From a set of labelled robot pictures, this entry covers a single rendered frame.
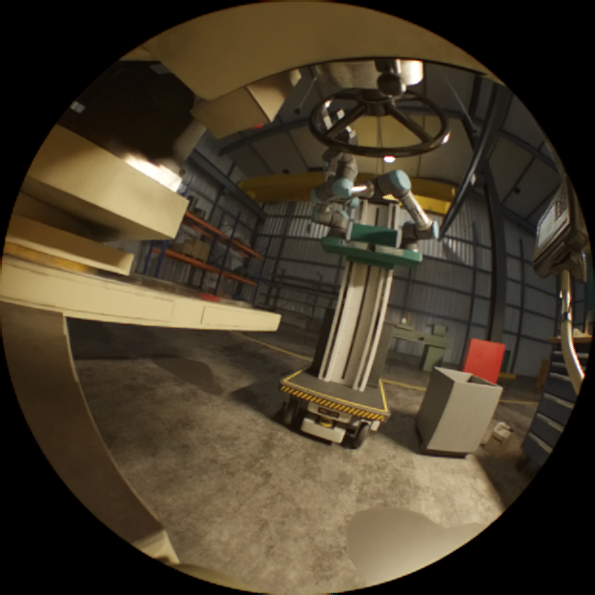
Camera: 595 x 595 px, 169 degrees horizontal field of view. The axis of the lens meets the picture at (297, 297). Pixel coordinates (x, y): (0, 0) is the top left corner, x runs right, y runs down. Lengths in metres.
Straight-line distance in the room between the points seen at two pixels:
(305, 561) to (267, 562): 0.12
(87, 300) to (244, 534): 0.84
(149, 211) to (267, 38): 0.37
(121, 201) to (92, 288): 0.26
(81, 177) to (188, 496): 0.95
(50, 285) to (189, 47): 0.54
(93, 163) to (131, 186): 0.10
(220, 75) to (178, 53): 0.08
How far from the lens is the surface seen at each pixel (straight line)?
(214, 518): 0.86
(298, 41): 0.30
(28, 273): 0.61
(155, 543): 0.21
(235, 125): 0.47
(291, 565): 0.82
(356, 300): 1.46
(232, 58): 0.33
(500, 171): 11.34
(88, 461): 0.20
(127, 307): 0.65
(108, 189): 0.45
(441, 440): 1.54
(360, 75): 0.44
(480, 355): 3.87
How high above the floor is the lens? 0.77
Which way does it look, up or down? 3 degrees up
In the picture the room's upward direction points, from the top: 14 degrees clockwise
